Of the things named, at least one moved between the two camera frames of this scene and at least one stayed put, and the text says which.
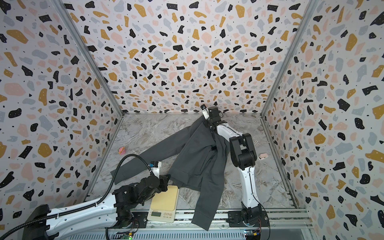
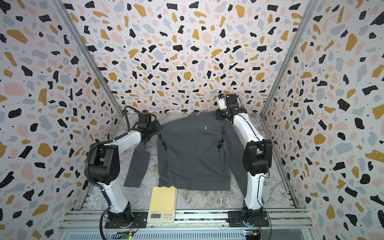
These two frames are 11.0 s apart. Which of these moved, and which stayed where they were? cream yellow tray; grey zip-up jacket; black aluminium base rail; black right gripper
Moved: grey zip-up jacket; black right gripper
Stayed: black aluminium base rail; cream yellow tray
